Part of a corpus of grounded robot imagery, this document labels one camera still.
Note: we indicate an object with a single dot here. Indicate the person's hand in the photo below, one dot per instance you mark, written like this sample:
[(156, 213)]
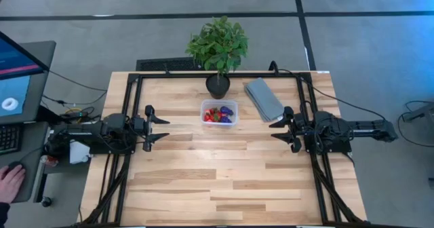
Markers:
[(10, 185)]

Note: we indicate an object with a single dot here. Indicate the clear plastic tupperware container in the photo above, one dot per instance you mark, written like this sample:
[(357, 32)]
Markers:
[(218, 102)]

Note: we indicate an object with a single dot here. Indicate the grey folded cloth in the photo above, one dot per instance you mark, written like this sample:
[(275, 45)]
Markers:
[(264, 99)]

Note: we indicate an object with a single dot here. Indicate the black computer keyboard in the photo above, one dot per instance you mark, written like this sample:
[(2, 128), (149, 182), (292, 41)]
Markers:
[(8, 138)]

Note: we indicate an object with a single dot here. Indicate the red toy strawberry green leaves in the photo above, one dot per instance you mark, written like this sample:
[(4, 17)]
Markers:
[(211, 112)]

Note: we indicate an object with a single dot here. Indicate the black caster wheel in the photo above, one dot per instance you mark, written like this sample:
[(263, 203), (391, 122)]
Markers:
[(46, 202)]

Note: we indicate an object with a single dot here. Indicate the dark grey computer desk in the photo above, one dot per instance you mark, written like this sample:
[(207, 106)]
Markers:
[(34, 173)]

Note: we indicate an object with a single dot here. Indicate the grey metal bar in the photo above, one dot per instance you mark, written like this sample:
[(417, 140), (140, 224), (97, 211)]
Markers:
[(420, 112)]

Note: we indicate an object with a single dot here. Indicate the white crumpled paper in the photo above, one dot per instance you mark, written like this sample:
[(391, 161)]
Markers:
[(78, 153)]

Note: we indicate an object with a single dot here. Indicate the computer monitor blue screen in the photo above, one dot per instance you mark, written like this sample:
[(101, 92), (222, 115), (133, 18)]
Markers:
[(17, 56)]

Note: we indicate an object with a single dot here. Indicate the purple toy grapes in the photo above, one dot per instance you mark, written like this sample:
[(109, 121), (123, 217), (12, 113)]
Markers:
[(226, 119)]

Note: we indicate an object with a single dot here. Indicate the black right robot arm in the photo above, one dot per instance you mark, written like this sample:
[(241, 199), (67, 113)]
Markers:
[(366, 128)]

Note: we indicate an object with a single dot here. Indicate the green potted plant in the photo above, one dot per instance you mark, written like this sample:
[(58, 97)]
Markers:
[(217, 44)]

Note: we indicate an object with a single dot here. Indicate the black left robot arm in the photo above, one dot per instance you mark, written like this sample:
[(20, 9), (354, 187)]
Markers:
[(81, 133)]

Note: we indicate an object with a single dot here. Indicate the red white can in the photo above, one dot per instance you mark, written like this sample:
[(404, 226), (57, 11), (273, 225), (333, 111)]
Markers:
[(50, 161)]

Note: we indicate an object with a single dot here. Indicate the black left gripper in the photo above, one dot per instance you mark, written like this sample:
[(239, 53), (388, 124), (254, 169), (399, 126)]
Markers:
[(139, 129)]

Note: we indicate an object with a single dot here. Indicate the black computer mouse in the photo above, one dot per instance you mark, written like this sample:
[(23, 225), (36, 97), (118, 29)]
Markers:
[(15, 164)]

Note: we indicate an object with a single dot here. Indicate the black perforated floor mat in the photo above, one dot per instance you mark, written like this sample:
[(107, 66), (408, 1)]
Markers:
[(162, 64)]

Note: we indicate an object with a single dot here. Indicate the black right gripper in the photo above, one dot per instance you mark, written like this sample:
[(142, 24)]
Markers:
[(298, 128)]

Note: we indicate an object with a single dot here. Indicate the small red toy fruit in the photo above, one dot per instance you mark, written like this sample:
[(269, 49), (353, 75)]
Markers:
[(207, 118)]

